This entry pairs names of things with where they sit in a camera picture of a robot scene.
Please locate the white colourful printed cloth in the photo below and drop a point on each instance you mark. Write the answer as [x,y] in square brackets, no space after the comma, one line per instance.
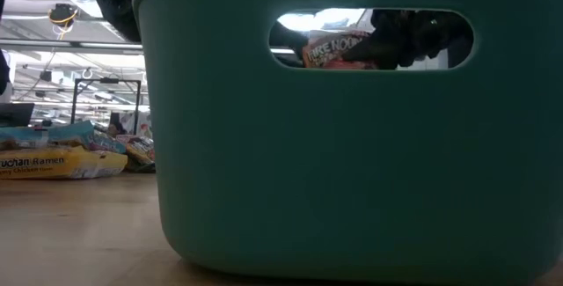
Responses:
[143,123]

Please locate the black metal stand frame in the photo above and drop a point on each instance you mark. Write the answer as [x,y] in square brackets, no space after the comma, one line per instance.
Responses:
[109,80]

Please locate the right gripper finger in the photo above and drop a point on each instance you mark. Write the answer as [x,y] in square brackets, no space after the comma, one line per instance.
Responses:
[374,53]

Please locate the black orange fire noodle pack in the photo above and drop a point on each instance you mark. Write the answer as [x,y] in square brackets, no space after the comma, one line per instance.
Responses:
[141,151]
[327,50]

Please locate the black monitor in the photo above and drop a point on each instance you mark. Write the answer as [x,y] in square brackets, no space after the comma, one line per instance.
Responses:
[15,114]

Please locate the long ceiling light beam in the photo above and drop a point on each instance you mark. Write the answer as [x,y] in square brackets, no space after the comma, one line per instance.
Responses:
[66,45]

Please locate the teal green plastic bin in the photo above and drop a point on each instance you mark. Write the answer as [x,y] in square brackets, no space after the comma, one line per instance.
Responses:
[308,167]

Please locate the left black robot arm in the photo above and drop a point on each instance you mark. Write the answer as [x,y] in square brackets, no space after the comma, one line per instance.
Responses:
[116,9]

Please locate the black ceiling-hung box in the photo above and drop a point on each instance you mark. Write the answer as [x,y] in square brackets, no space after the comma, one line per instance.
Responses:
[46,75]

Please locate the yellow creamy chicken ramen pack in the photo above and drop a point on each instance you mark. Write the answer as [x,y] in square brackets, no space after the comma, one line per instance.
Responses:
[53,163]

